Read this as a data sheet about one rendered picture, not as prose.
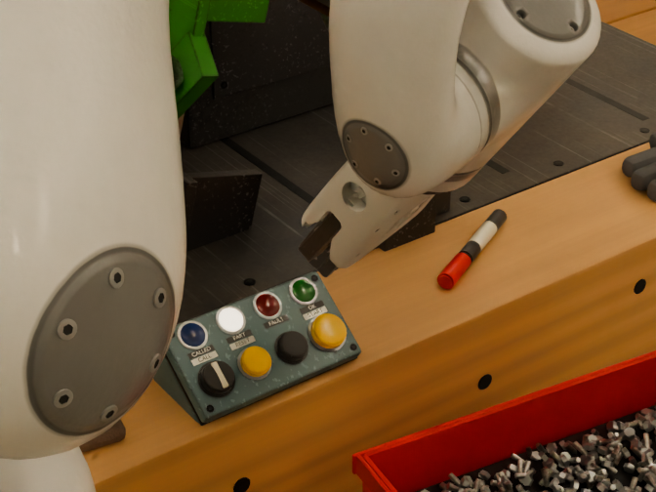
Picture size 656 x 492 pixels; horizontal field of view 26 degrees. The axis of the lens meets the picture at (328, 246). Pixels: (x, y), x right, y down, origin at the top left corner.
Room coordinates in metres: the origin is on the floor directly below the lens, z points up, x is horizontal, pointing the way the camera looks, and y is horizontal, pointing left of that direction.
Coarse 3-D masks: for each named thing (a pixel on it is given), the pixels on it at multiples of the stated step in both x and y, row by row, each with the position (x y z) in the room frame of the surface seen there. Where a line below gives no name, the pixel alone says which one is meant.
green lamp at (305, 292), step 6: (300, 282) 0.97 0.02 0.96; (306, 282) 0.97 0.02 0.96; (294, 288) 0.96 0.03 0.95; (300, 288) 0.96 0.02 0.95; (306, 288) 0.96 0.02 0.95; (312, 288) 0.96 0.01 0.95; (294, 294) 0.96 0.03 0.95; (300, 294) 0.96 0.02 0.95; (306, 294) 0.96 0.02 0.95; (312, 294) 0.96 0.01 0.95; (300, 300) 0.95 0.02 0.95; (306, 300) 0.95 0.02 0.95
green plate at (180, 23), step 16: (176, 0) 1.14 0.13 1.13; (192, 0) 1.12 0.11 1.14; (208, 0) 1.12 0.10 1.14; (224, 0) 1.14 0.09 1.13; (240, 0) 1.15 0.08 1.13; (256, 0) 1.16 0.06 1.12; (176, 16) 1.13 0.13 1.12; (192, 16) 1.12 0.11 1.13; (208, 16) 1.13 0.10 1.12; (224, 16) 1.14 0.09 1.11; (240, 16) 1.15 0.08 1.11; (256, 16) 1.16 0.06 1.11; (176, 32) 1.13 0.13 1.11; (192, 32) 1.11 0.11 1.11
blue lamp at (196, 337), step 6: (186, 324) 0.91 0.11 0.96; (192, 324) 0.91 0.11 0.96; (186, 330) 0.90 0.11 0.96; (192, 330) 0.90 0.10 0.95; (198, 330) 0.90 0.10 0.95; (186, 336) 0.90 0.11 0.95; (192, 336) 0.90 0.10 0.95; (198, 336) 0.90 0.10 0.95; (204, 336) 0.90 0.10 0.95; (186, 342) 0.89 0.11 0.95; (192, 342) 0.89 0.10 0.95; (198, 342) 0.89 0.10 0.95
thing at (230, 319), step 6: (222, 312) 0.92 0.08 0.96; (228, 312) 0.92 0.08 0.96; (234, 312) 0.93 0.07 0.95; (222, 318) 0.92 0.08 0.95; (228, 318) 0.92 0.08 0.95; (234, 318) 0.92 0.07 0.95; (240, 318) 0.92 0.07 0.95; (222, 324) 0.91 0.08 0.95; (228, 324) 0.91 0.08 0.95; (234, 324) 0.92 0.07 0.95; (240, 324) 0.92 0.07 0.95; (228, 330) 0.91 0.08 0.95; (234, 330) 0.91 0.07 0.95
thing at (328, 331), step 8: (320, 320) 0.93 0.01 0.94; (328, 320) 0.94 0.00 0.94; (336, 320) 0.94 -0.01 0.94; (312, 328) 0.93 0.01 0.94; (320, 328) 0.93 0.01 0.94; (328, 328) 0.93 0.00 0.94; (336, 328) 0.93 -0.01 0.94; (344, 328) 0.93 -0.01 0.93; (312, 336) 0.93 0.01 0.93; (320, 336) 0.92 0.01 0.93; (328, 336) 0.92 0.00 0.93; (336, 336) 0.93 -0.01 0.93; (344, 336) 0.93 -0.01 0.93; (320, 344) 0.92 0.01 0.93; (328, 344) 0.92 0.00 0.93; (336, 344) 0.92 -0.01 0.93
